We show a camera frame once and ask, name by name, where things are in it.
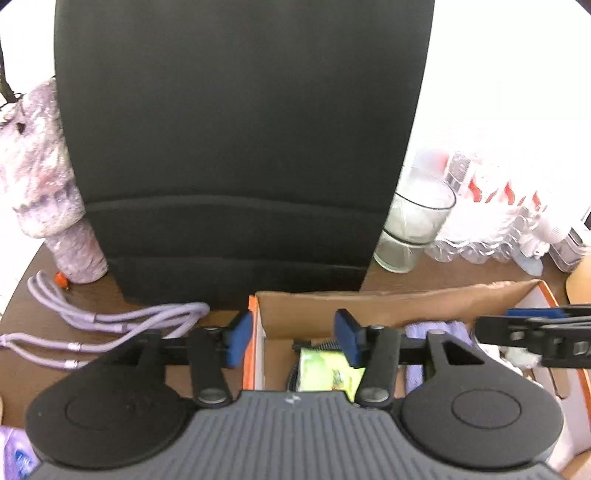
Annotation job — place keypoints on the green tissue pack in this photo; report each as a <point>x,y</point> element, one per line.
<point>327,371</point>

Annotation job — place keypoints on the water bottle left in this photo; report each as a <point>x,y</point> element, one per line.
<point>455,234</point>

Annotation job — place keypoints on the yellow thermos jug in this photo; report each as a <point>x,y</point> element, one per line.
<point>578,284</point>

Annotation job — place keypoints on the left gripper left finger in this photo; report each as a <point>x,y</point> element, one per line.
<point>210,350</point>

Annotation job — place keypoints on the water bottle middle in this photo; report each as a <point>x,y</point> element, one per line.
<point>492,214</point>

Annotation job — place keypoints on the white astronaut speaker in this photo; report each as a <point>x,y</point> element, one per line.
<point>531,260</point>

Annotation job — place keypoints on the purple knitted cloth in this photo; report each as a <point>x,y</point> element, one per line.
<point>434,333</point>

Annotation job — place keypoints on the water bottle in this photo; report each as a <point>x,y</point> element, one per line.
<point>492,214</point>
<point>455,234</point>
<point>531,201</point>

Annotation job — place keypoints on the clear drinking glass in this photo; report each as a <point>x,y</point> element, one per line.
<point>420,207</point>

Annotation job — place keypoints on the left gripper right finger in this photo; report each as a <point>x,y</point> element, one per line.
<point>376,350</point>

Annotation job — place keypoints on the purple flower vase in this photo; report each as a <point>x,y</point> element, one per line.
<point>38,182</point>

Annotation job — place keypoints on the small floral tin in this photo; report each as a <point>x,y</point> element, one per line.
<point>568,253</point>

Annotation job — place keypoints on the pale green plastic bag ball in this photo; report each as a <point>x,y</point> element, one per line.
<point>511,357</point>

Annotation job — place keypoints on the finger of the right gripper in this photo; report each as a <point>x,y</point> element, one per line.
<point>569,311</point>
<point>532,333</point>

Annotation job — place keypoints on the black paper bag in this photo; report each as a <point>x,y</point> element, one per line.
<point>222,148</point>

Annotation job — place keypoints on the water bottle right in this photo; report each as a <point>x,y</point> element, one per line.
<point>531,201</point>

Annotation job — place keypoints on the purple tissue box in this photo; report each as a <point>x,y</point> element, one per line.
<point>17,458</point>

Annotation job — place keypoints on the red cardboard box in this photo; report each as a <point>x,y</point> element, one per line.
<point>279,318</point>

